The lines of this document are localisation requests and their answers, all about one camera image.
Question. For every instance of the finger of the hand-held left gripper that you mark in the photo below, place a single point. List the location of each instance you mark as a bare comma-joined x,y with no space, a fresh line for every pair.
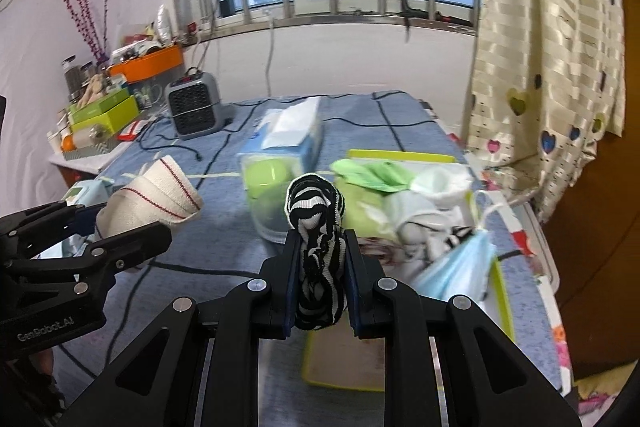
50,222
135,244

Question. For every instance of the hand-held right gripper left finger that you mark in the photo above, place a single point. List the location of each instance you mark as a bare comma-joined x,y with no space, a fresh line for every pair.
287,302

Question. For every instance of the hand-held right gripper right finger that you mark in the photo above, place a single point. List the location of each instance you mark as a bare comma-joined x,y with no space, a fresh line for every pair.
354,297

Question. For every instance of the cream white sock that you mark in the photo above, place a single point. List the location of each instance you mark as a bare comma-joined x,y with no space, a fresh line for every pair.
150,194

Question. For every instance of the green box tray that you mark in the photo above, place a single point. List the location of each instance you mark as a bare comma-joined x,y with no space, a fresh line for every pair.
345,367

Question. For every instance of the black white striped sock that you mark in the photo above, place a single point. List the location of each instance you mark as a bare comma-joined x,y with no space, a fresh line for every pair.
315,232
457,237

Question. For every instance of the white cloth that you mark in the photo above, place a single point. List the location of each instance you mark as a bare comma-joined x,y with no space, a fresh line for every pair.
415,222

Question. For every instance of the blue face mask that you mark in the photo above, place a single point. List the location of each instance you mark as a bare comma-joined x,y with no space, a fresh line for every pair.
455,267

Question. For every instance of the light green cloth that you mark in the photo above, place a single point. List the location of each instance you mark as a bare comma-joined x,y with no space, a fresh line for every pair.
370,174

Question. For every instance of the wet wipes pack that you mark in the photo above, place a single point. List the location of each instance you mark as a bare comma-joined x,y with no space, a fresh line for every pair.
82,202

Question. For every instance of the blue bed sheet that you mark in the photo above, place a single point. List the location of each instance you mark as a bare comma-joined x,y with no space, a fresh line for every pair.
215,227

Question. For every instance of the zigzag patterned box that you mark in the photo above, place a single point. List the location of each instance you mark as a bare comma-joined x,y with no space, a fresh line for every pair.
90,144

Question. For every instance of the red white packet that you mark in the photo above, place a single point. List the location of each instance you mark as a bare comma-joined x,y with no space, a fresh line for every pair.
134,130

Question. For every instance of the green gift box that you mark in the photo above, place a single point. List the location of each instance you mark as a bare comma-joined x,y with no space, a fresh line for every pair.
105,112

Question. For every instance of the green plastic jar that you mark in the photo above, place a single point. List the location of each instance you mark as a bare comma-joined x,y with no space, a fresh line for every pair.
267,177

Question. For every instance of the beige plush toy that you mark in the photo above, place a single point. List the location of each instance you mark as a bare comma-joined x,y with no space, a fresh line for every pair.
92,89

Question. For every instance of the glass storage jars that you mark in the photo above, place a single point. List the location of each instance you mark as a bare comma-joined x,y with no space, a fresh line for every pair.
72,77

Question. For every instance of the grey space heater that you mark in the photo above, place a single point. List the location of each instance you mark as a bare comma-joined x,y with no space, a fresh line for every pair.
195,107

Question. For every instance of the blue white tissue pack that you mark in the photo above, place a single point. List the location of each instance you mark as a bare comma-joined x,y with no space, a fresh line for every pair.
285,132

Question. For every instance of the orange storage box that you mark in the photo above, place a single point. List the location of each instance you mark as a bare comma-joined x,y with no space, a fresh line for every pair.
150,64

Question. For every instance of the floral printed sheet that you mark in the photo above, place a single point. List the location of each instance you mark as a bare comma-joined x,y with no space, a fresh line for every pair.
530,252

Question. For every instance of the purple flower branches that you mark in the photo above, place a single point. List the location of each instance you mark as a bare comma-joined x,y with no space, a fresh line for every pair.
87,17

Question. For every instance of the brown wooden door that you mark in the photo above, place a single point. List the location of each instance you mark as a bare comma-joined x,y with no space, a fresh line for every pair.
600,232

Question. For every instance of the black charger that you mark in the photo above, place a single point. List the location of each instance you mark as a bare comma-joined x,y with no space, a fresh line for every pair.
226,4

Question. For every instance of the black window hook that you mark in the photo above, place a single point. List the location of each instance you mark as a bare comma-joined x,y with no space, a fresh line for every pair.
407,7

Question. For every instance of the heart print curtain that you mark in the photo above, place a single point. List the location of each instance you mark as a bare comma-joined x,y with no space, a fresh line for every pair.
545,57

